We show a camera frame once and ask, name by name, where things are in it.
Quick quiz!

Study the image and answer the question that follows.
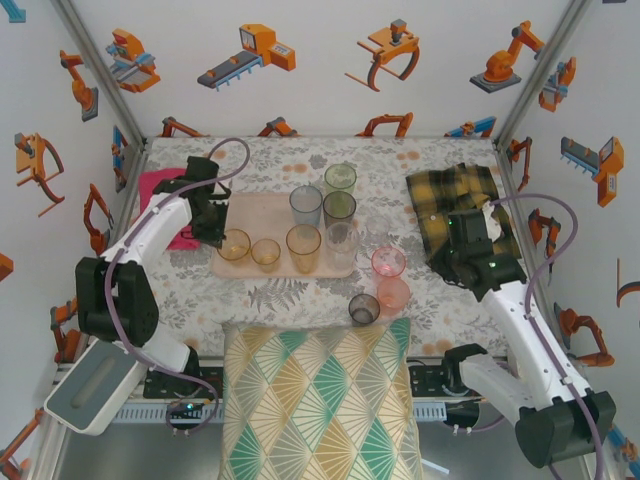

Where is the wide short amber glass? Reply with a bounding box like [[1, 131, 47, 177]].
[[215, 228, 252, 262]]

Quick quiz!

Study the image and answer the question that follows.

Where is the small short amber glass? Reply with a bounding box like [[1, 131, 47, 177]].
[[250, 238, 282, 274]]

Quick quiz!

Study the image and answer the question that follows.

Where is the tall pink glass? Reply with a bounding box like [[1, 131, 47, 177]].
[[370, 245, 407, 280]]

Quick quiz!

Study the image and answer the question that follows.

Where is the tall amber glass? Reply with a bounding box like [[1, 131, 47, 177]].
[[285, 223, 323, 275]]

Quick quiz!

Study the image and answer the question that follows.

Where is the tall blue glass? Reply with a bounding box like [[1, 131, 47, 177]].
[[289, 184, 324, 226]]

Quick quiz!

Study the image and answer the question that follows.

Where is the small clear glass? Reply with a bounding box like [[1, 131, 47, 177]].
[[365, 214, 392, 241]]

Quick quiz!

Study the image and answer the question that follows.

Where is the short grey smoke glass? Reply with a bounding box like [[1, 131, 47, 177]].
[[348, 293, 381, 327]]

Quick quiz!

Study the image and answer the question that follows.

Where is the tall clear glass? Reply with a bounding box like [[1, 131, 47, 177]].
[[324, 221, 360, 273]]

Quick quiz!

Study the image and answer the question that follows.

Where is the tall dark olive glass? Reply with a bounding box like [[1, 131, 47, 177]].
[[322, 190, 357, 230]]

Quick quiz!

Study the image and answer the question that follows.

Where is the tall light green glass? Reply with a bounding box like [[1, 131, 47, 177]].
[[323, 163, 359, 194]]

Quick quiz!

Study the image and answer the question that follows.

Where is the pink rectangular tray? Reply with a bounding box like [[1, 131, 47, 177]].
[[209, 192, 357, 280]]

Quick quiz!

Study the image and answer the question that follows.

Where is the folded pink cloth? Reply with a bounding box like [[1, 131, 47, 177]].
[[137, 167, 201, 251]]

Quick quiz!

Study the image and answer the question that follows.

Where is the yellow black plaid shirt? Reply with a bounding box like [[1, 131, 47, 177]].
[[404, 162, 524, 274]]

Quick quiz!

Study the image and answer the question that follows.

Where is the floral grey tablecloth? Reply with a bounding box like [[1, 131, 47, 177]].
[[94, 134, 559, 359]]

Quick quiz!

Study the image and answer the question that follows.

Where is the small green-lit circuit board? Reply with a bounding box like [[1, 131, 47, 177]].
[[167, 397, 209, 420]]

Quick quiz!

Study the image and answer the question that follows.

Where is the white box device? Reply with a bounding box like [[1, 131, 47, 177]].
[[43, 335, 146, 437]]

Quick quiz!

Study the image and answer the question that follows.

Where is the teal yellow patterned cushion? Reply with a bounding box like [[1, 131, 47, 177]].
[[219, 317, 426, 480]]

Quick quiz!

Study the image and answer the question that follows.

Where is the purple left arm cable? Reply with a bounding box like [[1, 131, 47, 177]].
[[104, 137, 251, 437]]

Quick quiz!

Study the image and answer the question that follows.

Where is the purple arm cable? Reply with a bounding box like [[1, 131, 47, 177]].
[[442, 193, 611, 480], [104, 137, 251, 437]]

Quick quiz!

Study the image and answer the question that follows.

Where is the aluminium table side rail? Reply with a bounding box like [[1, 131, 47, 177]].
[[492, 137, 571, 364], [94, 137, 151, 266]]

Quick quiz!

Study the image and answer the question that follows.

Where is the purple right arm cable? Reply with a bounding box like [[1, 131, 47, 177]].
[[442, 193, 611, 480]]

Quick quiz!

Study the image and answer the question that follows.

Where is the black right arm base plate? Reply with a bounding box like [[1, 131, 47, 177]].
[[408, 362, 501, 401]]

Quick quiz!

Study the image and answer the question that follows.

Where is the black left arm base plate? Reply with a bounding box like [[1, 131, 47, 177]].
[[143, 367, 224, 400]]

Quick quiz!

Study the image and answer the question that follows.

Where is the white slotted cable duct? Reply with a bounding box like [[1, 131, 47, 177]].
[[113, 402, 447, 424]]

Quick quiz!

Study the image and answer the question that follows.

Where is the aluminium frame post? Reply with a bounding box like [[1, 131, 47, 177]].
[[492, 0, 596, 149], [49, 0, 149, 151]]

